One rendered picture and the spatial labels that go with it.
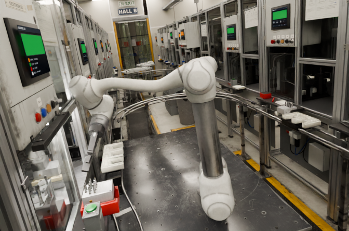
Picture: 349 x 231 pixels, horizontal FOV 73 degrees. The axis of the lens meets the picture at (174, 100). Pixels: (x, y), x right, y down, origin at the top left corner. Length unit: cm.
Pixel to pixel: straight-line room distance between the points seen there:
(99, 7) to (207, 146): 889
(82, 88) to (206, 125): 61
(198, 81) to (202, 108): 14
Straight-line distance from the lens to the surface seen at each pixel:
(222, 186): 117
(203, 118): 103
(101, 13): 965
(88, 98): 121
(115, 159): 169
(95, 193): 114
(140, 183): 174
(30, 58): 89
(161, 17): 976
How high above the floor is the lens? 162
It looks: 15 degrees down
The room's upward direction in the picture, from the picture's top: 7 degrees counter-clockwise
